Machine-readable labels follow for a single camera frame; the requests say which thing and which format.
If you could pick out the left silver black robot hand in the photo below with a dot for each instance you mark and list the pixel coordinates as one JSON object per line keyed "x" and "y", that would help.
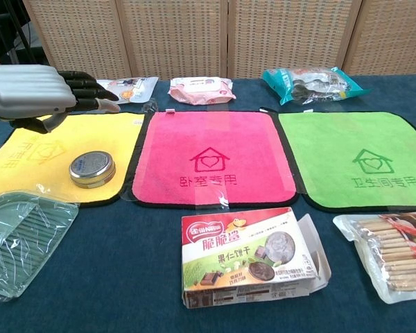
{"x": 24, "y": 90}

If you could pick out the small round metal tin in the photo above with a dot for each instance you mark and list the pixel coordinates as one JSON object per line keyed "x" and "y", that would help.
{"x": 92, "y": 168}

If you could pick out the yellow cloth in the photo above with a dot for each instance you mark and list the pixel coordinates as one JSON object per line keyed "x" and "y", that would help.
{"x": 100, "y": 135}

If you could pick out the pink cloth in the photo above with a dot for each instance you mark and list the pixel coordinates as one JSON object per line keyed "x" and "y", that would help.
{"x": 180, "y": 138}

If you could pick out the green cloth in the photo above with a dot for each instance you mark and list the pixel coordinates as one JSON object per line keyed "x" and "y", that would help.
{"x": 326, "y": 145}

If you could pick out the black tripod stand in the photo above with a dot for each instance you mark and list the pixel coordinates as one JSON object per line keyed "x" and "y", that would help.
{"x": 21, "y": 34}

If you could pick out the white resealable pouch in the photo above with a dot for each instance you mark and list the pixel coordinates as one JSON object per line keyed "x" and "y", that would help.
{"x": 131, "y": 90}

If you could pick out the green plastic dustpan in wrap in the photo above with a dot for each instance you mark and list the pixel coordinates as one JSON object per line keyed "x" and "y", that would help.
{"x": 17, "y": 243}

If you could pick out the woven folding screen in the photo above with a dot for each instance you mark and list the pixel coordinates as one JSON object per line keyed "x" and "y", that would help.
{"x": 180, "y": 34}

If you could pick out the pink wet wipes pack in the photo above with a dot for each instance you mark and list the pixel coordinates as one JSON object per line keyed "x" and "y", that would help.
{"x": 201, "y": 91}

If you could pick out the dark blue table cover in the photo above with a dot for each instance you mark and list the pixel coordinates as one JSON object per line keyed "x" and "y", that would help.
{"x": 125, "y": 260}

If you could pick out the clear tape strip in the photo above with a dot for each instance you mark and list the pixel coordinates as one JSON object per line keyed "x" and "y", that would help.
{"x": 211, "y": 198}

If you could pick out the red green biscuit box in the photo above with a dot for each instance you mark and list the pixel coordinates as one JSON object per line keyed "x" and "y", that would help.
{"x": 235, "y": 256}

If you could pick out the teal snack bag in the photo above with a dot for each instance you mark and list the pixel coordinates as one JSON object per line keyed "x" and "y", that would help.
{"x": 312, "y": 85}

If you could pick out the bamboo skewer packet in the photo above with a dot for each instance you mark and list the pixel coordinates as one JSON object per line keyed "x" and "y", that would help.
{"x": 391, "y": 256}

